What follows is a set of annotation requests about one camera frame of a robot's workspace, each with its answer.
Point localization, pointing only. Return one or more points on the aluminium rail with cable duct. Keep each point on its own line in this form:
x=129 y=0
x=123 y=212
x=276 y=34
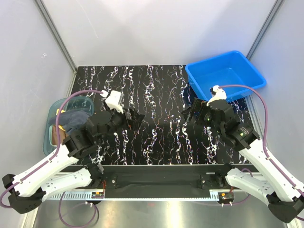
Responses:
x=145 y=195

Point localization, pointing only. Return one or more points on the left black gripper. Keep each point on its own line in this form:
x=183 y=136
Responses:
x=136 y=120

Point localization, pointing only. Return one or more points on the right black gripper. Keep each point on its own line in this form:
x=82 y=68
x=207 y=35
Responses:
x=197 y=105

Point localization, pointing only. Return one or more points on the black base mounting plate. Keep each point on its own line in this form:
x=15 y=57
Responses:
x=171 y=178

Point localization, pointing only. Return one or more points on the brown towel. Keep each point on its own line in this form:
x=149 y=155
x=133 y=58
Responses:
x=57 y=136

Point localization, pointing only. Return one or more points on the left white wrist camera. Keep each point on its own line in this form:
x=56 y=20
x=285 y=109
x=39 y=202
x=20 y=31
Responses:
x=113 y=100

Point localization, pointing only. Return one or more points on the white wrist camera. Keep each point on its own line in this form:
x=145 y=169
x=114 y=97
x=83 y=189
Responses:
x=113 y=100
x=217 y=93

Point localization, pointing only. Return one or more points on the clear teal plastic bin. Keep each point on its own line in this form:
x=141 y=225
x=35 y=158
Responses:
x=76 y=103

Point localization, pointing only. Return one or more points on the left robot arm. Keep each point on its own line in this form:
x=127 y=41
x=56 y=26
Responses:
x=29 y=189

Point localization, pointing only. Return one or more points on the blue plastic bin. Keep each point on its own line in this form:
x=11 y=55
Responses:
x=231 y=68

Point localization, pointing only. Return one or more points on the yellow towel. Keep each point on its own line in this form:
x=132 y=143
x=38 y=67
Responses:
x=61 y=111

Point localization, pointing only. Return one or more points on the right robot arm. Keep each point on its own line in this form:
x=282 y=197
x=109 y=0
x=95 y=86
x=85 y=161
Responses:
x=281 y=191

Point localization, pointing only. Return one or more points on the dark grey-blue towel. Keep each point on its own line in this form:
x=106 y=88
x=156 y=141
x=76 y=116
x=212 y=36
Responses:
x=72 y=120

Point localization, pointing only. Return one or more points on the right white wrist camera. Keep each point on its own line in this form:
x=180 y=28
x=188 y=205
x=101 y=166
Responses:
x=217 y=93

